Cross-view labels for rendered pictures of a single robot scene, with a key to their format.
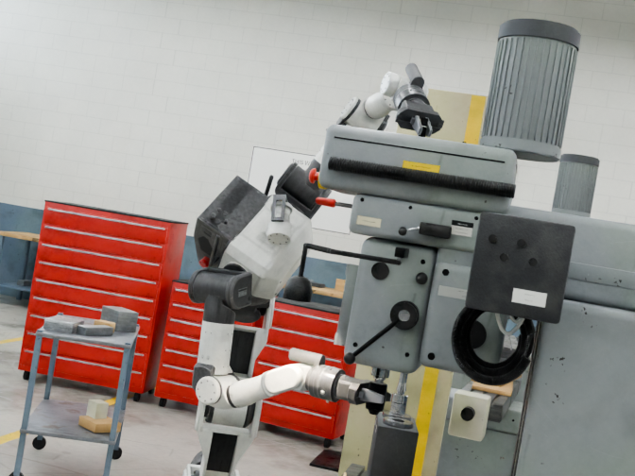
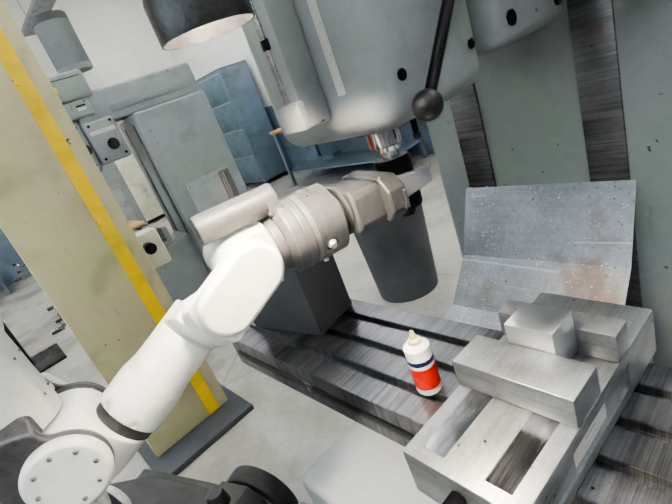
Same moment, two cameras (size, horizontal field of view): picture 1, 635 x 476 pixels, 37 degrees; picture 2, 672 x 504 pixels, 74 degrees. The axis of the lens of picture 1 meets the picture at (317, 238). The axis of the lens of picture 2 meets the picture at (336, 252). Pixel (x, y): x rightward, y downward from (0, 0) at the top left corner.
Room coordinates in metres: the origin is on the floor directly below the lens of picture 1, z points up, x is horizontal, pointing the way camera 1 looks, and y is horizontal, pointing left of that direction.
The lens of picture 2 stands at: (2.13, 0.28, 1.39)
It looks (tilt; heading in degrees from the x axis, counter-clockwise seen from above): 21 degrees down; 312
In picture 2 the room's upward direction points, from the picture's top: 21 degrees counter-clockwise
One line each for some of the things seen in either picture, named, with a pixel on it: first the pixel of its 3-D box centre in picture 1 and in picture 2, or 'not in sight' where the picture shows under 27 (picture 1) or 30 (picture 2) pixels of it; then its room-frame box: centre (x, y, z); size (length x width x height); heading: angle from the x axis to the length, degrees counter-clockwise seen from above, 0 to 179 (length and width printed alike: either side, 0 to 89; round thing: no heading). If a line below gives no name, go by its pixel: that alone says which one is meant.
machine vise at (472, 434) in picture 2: not in sight; (536, 384); (2.28, -0.15, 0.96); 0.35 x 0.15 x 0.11; 75
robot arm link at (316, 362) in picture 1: (308, 372); (254, 239); (2.53, -0.04, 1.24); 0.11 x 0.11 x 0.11; 63
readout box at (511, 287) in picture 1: (520, 266); not in sight; (2.03, -0.44, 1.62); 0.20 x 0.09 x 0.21; 78
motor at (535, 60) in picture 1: (529, 92); not in sight; (2.37, -0.46, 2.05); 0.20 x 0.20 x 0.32
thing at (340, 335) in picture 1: (349, 304); (272, 26); (2.45, -0.11, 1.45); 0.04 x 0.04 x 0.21; 78
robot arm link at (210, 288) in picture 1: (217, 297); not in sight; (2.67, 0.25, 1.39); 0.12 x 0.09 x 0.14; 64
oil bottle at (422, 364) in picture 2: not in sight; (420, 359); (2.45, -0.17, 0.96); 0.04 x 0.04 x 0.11
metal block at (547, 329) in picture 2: not in sight; (541, 337); (2.28, -0.18, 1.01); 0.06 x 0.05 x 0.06; 165
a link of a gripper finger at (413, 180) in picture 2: (370, 397); (412, 182); (2.40, -0.20, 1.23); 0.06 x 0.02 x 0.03; 63
